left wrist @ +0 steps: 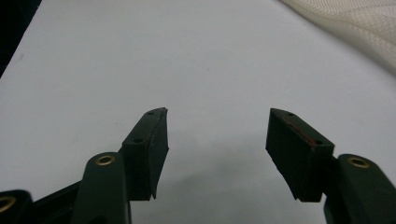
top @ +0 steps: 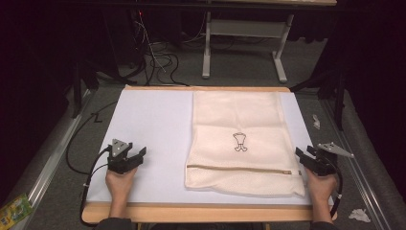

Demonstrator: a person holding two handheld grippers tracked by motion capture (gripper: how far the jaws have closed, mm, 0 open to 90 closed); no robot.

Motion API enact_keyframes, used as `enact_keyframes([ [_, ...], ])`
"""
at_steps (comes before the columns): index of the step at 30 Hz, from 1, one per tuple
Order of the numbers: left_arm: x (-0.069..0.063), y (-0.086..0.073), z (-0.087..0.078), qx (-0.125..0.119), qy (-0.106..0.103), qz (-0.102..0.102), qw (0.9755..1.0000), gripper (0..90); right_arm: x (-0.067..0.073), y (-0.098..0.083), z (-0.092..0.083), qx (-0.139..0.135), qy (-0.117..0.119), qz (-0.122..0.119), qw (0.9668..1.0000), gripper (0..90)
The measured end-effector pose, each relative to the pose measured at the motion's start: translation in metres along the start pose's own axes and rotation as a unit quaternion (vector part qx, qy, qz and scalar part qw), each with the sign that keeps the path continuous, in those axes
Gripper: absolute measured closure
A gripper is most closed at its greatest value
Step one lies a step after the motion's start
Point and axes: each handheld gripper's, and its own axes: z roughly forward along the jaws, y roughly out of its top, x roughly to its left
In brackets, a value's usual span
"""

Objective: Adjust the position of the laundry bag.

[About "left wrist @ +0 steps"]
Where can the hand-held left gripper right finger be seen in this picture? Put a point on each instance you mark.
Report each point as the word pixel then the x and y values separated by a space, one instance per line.
pixel 295 155

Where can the cream cloth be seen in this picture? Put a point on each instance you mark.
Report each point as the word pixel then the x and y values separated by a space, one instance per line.
pixel 358 28

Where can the white table cover sheet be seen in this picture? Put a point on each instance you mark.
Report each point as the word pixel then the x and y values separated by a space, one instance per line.
pixel 193 71

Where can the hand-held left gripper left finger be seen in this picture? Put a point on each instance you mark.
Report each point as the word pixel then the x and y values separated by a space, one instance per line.
pixel 149 155

